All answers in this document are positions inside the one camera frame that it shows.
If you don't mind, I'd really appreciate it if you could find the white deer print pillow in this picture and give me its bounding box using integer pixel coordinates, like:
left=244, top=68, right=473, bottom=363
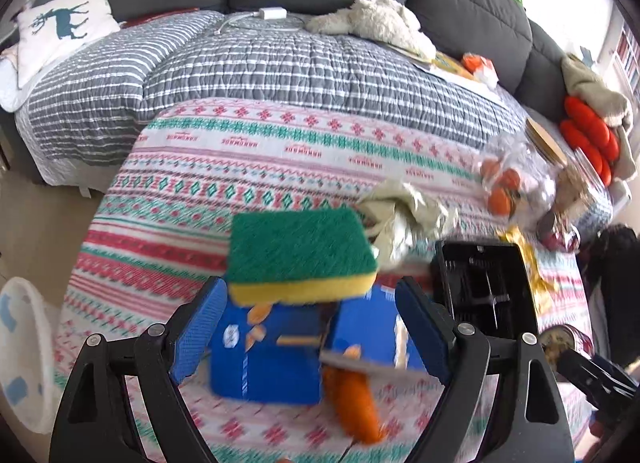
left=17, top=0, right=120, bottom=88

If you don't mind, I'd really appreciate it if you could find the beige blanket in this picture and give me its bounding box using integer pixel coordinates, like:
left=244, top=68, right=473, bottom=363
left=561, top=54, right=638, bottom=182

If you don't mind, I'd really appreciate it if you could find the tangerine in jar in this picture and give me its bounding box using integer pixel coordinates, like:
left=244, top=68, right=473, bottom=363
left=498, top=168, right=521, bottom=191
left=487, top=186, right=514, bottom=217
left=480, top=158, right=500, bottom=180

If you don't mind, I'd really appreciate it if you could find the glass jar with wooden lid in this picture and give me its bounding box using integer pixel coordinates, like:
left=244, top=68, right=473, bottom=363
left=474, top=118, right=568, bottom=229

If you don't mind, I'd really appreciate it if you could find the torn blue box piece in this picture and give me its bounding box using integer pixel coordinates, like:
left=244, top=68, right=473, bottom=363
left=320, top=284, right=426, bottom=377

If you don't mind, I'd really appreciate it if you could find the orange white snack bag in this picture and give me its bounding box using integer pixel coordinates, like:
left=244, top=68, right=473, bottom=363
left=461, top=53, right=499, bottom=90

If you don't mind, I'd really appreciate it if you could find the red cartoon drink can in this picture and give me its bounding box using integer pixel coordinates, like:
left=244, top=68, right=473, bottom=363
left=538, top=324, right=594, bottom=375

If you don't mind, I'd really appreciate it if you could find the grey striped quilt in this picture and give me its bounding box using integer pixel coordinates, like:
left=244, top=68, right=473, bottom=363
left=14, top=10, right=527, bottom=191

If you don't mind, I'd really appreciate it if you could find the red cushion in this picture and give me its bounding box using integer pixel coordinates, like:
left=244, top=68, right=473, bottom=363
left=560, top=96, right=620, bottom=187

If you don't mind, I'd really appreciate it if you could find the black plastic tray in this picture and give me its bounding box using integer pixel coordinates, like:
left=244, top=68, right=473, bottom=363
left=431, top=239, right=539, bottom=339

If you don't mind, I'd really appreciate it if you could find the white power adapter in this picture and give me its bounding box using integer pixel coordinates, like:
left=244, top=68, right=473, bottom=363
left=258, top=7, right=288, bottom=20

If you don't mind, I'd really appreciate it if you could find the yellow snack wrapper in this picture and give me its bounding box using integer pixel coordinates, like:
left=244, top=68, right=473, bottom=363
left=497, top=226, right=556, bottom=315

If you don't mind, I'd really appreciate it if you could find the patterned knit tablecloth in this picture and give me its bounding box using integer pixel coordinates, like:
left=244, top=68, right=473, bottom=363
left=52, top=97, right=597, bottom=463

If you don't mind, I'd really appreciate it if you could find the white trash bin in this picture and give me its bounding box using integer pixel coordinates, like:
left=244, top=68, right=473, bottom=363
left=0, top=277, right=61, bottom=435

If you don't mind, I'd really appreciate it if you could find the white plush toy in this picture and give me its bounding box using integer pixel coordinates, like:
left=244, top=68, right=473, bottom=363
left=305, top=0, right=437, bottom=62

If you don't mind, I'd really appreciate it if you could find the white paper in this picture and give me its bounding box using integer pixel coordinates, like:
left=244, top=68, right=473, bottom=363
left=355, top=179, right=459, bottom=271

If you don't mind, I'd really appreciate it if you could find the yellow green sponge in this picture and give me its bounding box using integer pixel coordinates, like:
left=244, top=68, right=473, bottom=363
left=226, top=208, right=378, bottom=307

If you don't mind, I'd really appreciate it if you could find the blue almond snack box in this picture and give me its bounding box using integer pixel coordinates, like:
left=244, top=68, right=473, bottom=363
left=209, top=301, right=333, bottom=405

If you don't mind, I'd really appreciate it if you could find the orange peel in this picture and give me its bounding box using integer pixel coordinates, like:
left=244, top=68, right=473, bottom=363
left=322, top=365, right=385, bottom=445

